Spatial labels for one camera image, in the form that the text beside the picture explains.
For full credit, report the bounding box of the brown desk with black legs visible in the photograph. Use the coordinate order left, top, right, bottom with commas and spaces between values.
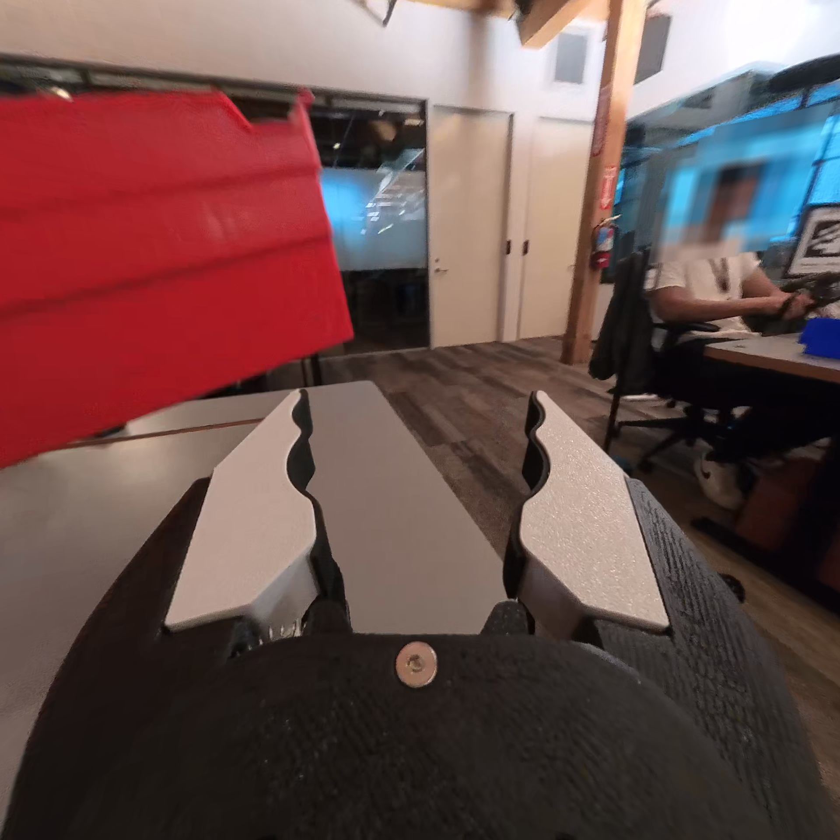
692, 330, 840, 592

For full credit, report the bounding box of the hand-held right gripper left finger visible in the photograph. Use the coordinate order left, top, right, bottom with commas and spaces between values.
163, 387, 343, 634

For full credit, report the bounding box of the wall vent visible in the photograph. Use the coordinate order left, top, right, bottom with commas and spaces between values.
550, 29, 592, 87

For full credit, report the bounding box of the white door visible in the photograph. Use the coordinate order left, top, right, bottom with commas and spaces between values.
518, 116, 595, 341
428, 104, 515, 350

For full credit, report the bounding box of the printed tag sign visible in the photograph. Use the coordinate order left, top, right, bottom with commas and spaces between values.
784, 204, 840, 278

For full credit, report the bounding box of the red fire extinguisher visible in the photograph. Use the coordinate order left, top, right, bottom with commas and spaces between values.
588, 214, 622, 270

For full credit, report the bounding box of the cardboard box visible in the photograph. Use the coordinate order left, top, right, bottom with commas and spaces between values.
735, 453, 825, 560

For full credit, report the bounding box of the small blue plastic bin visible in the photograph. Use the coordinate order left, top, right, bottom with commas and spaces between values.
797, 316, 840, 362

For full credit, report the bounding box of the black office chair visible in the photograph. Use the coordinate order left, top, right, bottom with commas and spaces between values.
589, 248, 744, 475

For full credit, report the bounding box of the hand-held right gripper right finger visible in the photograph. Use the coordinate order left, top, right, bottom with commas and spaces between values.
505, 389, 672, 639

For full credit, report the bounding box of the red plastic bin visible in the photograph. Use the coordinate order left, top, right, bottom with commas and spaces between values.
0, 87, 357, 471

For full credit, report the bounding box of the wooden post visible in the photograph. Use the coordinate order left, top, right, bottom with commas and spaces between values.
560, 0, 651, 367

